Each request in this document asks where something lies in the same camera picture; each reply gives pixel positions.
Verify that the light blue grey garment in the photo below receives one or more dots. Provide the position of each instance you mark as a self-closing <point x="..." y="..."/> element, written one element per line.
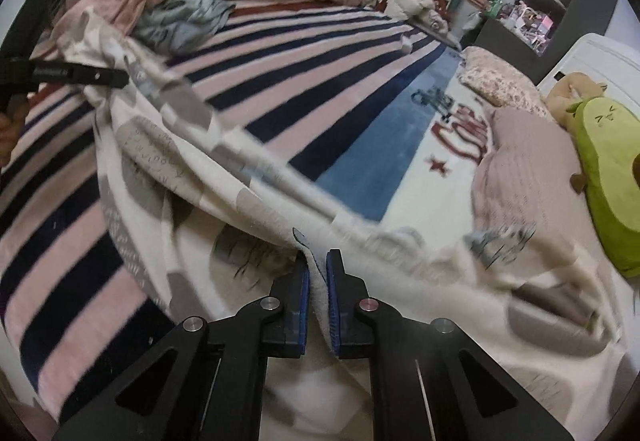
<point x="185" y="18"/>

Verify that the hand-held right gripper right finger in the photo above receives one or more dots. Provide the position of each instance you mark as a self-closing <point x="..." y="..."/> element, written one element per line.
<point x="332" y="303"/>

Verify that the pink beige pillow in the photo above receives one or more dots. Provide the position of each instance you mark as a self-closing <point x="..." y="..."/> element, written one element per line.
<point x="530" y="171"/>

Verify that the grey cabinet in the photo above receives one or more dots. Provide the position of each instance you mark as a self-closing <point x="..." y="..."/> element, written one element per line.
<point x="505" y="38"/>

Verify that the white appliance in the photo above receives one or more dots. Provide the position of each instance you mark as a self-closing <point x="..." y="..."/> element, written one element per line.
<point x="600" y="58"/>

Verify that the floral pillow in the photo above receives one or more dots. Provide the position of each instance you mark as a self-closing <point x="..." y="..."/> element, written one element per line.
<point x="500" y="76"/>

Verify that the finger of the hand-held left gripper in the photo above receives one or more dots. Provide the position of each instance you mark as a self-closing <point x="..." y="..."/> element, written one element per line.
<point x="102" y="76"/>

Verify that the green avocado plush toy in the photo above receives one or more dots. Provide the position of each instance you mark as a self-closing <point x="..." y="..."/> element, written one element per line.
<point x="610" y="161"/>

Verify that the pink plaid garment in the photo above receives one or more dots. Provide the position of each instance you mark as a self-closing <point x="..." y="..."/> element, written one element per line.
<point x="120" y="1"/>

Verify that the white grey patterned fleece pants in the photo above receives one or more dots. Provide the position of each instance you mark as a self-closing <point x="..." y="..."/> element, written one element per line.
<point x="210" y="201"/>

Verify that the brown plush toy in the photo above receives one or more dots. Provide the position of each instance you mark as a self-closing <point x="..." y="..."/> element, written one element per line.
<point x="567" y="93"/>

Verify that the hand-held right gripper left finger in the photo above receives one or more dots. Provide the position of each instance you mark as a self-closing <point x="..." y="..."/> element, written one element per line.
<point x="302" y="303"/>

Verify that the striped pink navy blanket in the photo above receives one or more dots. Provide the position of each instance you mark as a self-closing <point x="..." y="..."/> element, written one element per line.
<point x="310" y="71"/>

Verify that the green bottle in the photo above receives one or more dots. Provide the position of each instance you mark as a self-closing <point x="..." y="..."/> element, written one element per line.
<point x="496" y="3"/>

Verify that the person's left hand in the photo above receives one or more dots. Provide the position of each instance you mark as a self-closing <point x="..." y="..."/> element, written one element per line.
<point x="10" y="131"/>

